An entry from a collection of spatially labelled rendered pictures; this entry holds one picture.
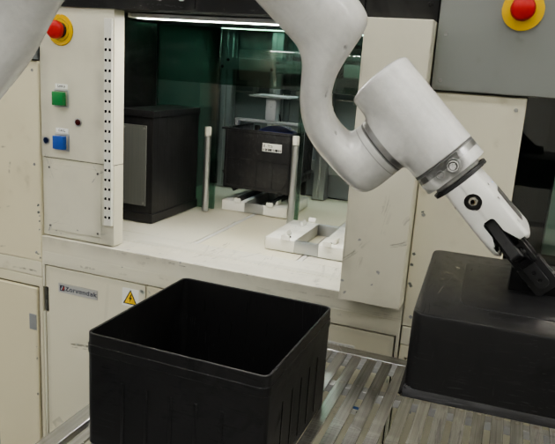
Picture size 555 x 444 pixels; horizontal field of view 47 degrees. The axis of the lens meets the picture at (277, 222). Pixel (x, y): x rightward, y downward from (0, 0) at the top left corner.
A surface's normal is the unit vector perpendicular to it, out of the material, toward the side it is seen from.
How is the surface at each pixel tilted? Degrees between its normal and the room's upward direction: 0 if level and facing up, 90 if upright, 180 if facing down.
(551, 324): 0
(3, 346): 90
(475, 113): 90
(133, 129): 90
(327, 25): 102
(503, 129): 90
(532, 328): 0
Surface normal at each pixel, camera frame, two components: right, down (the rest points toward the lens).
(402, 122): -0.37, 0.26
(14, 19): -0.04, 0.75
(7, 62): 0.59, 0.68
